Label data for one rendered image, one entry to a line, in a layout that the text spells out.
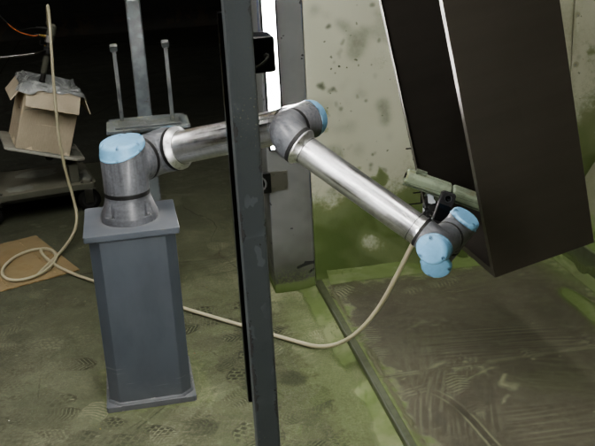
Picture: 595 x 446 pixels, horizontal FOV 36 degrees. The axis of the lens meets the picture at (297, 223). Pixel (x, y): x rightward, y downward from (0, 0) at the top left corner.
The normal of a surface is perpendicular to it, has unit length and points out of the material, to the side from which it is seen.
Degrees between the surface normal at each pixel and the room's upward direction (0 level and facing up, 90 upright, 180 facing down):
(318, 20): 90
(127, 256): 90
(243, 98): 90
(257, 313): 90
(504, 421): 0
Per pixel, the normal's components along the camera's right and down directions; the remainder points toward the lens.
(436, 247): -0.44, 0.36
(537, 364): -0.05, -0.94
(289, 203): 0.19, 0.32
